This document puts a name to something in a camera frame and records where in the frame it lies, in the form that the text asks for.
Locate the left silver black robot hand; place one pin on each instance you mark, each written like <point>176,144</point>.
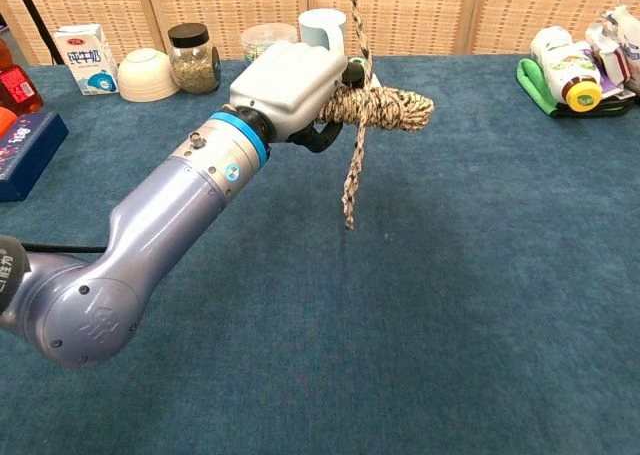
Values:
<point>290,87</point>

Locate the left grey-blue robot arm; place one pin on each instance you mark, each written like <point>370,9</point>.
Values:
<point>160,225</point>

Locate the clear tub of coloured clips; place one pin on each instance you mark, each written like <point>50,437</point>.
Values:
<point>260,37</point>

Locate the pale blue plastic pitcher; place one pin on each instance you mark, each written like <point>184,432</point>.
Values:
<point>320,27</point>

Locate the glass jar with black lid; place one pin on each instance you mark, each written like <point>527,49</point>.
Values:
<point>194,67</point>

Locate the upturned cream bowl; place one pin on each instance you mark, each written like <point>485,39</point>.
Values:
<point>147,77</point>

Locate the bamboo folding screen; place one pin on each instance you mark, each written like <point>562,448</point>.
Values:
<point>425,15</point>

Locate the white blue milk carton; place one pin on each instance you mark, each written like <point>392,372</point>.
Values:
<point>87,60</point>

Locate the green cloth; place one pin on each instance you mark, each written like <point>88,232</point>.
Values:
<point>535,82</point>

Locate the blue carpet table cover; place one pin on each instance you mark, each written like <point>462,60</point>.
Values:
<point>400,325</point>

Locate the black tripod stand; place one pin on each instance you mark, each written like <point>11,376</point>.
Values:
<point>35,17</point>

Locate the dark blue printed box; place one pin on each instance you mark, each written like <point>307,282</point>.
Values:
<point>27,150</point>

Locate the amber honey bottle red label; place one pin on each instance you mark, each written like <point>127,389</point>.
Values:
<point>17,87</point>

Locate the white bottle with yellow cap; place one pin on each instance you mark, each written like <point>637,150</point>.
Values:
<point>567,60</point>

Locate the white purple snack packet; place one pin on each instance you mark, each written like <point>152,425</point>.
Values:
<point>607,57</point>

